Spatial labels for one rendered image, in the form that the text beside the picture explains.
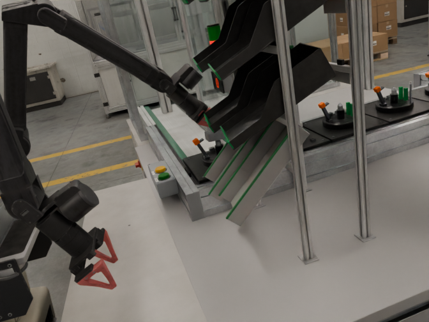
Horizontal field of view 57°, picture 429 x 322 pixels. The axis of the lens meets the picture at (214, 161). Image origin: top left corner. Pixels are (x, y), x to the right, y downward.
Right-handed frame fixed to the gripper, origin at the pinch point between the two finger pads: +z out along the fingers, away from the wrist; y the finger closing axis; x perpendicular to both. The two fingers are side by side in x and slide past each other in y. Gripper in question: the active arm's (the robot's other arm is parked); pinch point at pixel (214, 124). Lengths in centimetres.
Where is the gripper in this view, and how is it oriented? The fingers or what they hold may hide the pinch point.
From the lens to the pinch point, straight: 139.8
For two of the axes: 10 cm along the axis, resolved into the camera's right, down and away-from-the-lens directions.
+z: 7.1, 5.6, 4.3
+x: -6.3, 7.7, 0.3
